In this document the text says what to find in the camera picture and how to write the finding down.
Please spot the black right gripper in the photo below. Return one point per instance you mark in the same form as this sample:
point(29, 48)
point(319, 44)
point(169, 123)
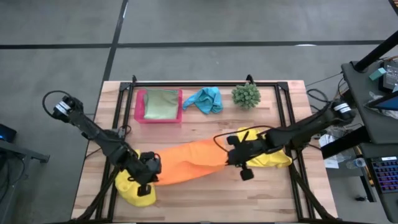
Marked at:
point(245, 151)

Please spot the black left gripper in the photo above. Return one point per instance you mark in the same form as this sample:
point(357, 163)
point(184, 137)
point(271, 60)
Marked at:
point(146, 168)

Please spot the yellow microfiber towel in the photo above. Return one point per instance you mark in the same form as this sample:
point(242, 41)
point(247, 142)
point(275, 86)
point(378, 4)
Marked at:
point(273, 160)
point(127, 193)

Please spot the orange microfiber towel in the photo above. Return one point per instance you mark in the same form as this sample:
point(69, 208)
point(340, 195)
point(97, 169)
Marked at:
point(189, 160)

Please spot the pale green microfiber towel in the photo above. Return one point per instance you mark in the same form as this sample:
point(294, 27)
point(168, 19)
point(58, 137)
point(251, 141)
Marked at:
point(161, 104)

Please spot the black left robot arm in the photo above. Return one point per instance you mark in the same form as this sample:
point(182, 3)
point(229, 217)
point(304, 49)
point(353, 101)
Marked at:
point(93, 133)

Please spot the blue microfiber towel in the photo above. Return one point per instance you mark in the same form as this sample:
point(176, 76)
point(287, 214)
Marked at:
point(203, 99)

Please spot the green artificial plant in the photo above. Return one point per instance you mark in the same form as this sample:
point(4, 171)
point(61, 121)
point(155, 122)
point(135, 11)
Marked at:
point(245, 95)

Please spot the pink plastic bin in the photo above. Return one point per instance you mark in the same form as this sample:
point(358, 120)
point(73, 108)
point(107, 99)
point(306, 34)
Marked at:
point(139, 105)

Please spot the black table clamp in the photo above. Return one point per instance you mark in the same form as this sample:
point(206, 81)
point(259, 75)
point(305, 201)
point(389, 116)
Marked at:
point(134, 78)
point(249, 77)

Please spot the white paper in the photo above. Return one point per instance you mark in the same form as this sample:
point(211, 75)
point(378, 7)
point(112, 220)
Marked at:
point(329, 161)

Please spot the black support beam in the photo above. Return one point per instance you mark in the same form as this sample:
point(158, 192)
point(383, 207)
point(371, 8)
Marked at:
point(345, 143)

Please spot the clear plastic bottle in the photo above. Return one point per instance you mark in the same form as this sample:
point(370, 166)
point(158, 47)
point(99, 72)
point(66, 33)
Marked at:
point(357, 163)

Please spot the dark grey side desk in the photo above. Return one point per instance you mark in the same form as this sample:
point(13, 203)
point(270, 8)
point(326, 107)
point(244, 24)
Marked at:
point(360, 124)

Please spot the small black floor object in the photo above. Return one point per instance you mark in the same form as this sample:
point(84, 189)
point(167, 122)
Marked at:
point(361, 198)

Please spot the grey metal desk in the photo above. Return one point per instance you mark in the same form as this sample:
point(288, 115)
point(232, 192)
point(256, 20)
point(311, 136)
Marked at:
point(18, 152)

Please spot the backlit keyboard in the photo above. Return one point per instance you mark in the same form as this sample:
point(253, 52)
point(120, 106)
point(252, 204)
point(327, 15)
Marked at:
point(385, 174)

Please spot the black device with blue light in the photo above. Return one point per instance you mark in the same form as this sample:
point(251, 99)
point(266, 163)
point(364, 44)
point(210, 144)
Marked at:
point(7, 133)

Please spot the tablet with blue screen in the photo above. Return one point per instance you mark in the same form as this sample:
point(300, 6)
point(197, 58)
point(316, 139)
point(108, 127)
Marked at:
point(385, 102)

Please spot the teal block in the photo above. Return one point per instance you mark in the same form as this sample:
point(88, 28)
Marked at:
point(377, 74)

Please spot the black electronic device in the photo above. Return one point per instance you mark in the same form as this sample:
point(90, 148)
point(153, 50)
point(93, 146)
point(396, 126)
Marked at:
point(391, 76)

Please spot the black pole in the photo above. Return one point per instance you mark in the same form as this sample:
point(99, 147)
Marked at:
point(376, 51)

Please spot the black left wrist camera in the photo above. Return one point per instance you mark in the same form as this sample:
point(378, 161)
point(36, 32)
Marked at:
point(144, 190)

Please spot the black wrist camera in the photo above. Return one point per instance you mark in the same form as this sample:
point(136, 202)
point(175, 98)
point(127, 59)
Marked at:
point(144, 190)
point(247, 174)

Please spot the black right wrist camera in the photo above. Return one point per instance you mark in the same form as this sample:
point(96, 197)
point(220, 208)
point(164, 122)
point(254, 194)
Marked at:
point(247, 174)

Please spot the black aluminium table frame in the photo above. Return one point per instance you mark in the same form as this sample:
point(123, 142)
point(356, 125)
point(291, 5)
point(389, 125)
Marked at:
point(202, 84)

